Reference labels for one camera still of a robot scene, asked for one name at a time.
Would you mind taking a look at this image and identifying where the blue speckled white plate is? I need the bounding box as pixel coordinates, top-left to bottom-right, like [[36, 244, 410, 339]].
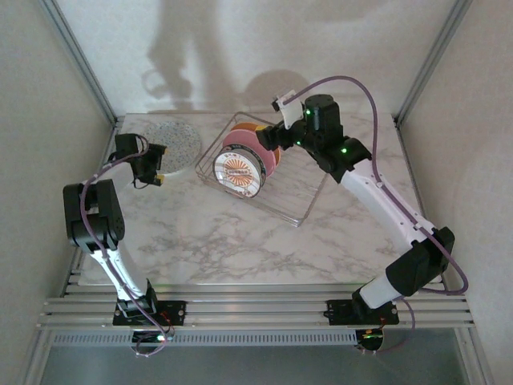
[[143, 120, 203, 175]]

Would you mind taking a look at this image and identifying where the orange plate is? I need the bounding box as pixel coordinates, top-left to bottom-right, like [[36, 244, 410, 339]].
[[230, 122, 281, 169]]

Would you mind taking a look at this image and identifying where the pink plate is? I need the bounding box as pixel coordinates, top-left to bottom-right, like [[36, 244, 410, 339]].
[[222, 128, 277, 177]]

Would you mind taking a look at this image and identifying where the green rim printed plate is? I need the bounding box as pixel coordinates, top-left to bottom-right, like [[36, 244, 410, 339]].
[[224, 144, 269, 196]]

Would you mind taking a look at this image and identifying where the sunburst print white plate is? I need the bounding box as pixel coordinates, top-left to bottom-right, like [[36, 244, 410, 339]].
[[212, 147, 261, 201]]

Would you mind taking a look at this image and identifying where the metal wire dish rack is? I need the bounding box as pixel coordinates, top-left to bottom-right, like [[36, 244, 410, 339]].
[[195, 111, 334, 229]]

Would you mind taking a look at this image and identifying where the aluminium frame post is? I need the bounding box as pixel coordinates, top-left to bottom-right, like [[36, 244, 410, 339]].
[[394, 0, 475, 126], [38, 0, 120, 126]]

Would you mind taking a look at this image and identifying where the aluminium base rail bed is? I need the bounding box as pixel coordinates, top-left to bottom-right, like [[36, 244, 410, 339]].
[[38, 272, 476, 334]]

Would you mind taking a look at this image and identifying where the slotted grey cable duct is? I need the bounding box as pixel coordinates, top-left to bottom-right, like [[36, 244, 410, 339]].
[[51, 330, 358, 348]]

